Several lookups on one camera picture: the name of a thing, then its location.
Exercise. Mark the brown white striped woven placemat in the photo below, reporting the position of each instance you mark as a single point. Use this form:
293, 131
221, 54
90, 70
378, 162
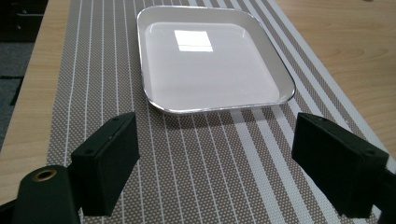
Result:
199, 161

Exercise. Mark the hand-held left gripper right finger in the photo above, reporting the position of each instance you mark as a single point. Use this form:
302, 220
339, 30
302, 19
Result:
336, 168

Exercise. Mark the dark equipment base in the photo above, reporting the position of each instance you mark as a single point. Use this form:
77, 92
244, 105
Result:
21, 18

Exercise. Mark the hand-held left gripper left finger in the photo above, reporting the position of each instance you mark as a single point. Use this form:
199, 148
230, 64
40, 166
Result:
106, 168

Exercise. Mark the white square plate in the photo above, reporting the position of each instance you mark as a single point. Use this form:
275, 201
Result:
211, 62

